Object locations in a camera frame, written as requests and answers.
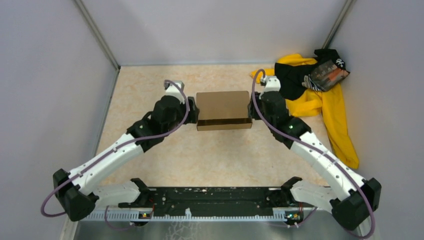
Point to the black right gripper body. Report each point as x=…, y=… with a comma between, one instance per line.
x=260, y=108

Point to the brown cardboard box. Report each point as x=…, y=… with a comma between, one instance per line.
x=223, y=110

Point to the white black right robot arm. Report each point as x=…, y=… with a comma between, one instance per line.
x=348, y=197

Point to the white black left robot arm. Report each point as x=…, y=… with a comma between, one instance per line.
x=79, y=191

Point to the black printed garment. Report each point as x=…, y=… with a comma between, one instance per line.
x=321, y=76

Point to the yellow garment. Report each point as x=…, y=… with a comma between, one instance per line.
x=330, y=104

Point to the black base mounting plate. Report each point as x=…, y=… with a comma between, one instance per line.
x=213, y=201

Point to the aluminium frame rail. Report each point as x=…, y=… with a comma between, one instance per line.
x=143, y=215

